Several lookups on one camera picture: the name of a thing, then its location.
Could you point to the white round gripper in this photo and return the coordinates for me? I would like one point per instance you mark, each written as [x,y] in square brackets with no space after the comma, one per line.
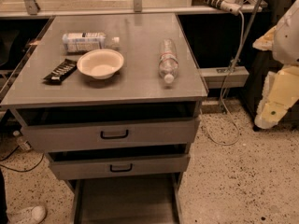
[288,41]

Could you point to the clear plastic water bottle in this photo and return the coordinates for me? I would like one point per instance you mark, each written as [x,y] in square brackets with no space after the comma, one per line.
[168,63]

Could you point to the grey drawer cabinet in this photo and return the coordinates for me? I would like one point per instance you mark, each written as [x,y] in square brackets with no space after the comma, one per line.
[137,82]

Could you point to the grey middle drawer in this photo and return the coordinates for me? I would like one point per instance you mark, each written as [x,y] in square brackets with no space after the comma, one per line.
[102,163]

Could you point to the grey drawer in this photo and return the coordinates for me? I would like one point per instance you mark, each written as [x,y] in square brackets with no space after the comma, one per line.
[140,199]
[102,163]
[91,127]

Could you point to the grey bottom drawer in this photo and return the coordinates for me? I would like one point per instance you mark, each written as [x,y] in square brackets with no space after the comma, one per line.
[140,199]

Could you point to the white labelled plastic bottle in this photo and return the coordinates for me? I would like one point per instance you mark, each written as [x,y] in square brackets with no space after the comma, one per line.
[84,42]

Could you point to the grey top drawer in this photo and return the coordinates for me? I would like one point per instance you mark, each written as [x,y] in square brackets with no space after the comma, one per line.
[91,127]

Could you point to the dark cabinet at right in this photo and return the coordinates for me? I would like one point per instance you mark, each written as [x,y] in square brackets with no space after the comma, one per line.
[273,61]

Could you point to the grey metal beam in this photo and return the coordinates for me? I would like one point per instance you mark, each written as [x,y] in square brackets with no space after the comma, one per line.
[221,77]

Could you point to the white power strip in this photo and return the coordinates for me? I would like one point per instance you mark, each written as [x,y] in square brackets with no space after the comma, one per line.
[225,5]

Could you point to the white paper bowl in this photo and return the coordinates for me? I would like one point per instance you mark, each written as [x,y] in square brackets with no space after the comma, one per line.
[100,63]

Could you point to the black snack bar wrapper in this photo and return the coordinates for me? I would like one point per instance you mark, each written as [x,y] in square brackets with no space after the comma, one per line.
[61,72]

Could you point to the white plug adapter on floor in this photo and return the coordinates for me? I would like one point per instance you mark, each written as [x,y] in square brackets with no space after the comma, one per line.
[22,141]

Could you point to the white sneaker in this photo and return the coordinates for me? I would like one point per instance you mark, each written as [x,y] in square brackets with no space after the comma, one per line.
[28,215]

